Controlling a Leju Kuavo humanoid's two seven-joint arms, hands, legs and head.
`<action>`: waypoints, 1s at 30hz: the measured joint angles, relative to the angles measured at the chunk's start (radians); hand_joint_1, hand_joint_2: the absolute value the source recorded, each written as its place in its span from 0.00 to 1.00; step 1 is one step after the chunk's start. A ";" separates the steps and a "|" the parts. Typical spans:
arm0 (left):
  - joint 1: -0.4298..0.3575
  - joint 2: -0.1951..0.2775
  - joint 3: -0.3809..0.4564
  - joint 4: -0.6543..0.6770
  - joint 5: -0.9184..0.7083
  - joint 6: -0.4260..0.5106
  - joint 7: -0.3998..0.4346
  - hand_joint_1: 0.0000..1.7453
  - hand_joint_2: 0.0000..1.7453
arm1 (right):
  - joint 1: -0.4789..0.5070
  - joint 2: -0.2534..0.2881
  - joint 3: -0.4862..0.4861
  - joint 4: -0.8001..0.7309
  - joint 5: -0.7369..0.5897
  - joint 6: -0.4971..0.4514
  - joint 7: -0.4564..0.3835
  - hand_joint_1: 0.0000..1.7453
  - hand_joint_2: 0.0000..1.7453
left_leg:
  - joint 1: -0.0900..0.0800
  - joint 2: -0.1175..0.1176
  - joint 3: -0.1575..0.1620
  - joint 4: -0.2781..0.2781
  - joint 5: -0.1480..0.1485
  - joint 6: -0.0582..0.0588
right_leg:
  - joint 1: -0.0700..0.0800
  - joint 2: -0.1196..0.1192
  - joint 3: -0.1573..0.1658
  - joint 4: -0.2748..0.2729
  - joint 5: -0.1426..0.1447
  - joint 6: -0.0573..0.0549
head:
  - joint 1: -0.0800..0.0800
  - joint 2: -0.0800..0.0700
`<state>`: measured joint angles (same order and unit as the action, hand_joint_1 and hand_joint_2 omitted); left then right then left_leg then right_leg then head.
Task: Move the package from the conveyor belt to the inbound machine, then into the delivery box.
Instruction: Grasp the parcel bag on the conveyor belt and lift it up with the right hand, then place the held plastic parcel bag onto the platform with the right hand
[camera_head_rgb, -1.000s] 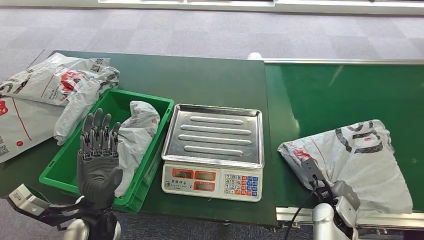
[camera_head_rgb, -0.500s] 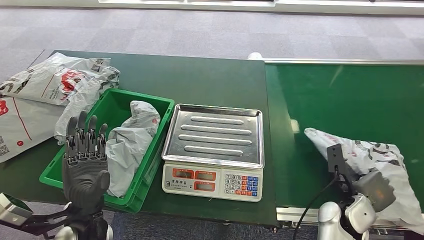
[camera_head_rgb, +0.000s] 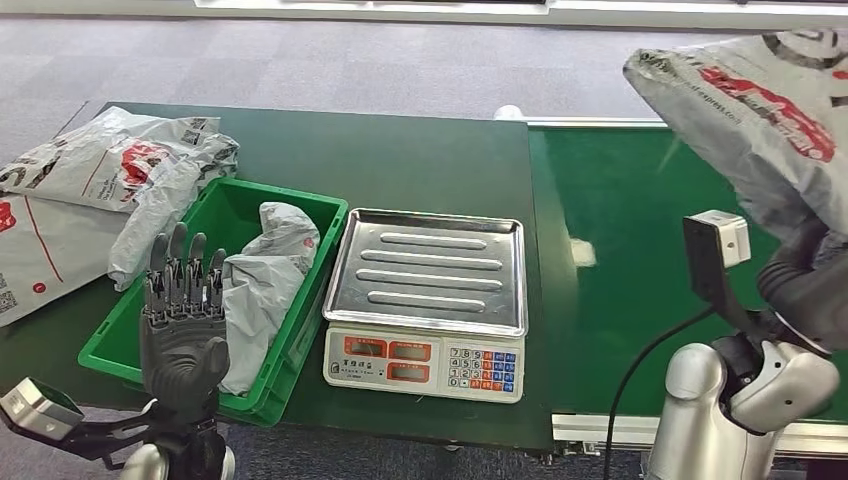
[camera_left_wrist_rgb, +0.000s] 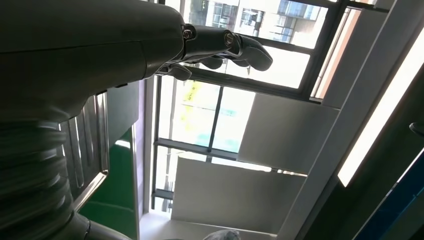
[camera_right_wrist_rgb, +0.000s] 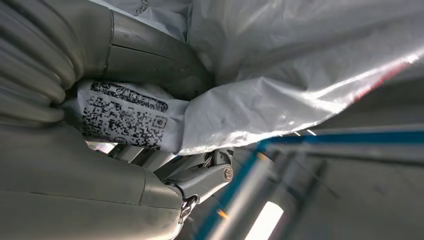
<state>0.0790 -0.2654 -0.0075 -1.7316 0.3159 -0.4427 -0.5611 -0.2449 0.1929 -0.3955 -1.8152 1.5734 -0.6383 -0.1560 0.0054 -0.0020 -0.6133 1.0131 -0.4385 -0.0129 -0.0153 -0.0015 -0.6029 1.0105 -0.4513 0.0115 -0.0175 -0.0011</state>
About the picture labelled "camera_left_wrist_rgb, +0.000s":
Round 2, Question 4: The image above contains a grey courier bag red logo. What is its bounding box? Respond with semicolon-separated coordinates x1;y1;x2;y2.
202;229;242;240

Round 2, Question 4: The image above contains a green conveyor belt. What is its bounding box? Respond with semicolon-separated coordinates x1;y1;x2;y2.
78;125;141;240

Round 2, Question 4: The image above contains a dark framed window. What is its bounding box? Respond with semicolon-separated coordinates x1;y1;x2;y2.
149;0;393;213

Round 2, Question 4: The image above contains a ceiling light strip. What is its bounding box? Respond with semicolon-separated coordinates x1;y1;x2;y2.
337;27;424;188

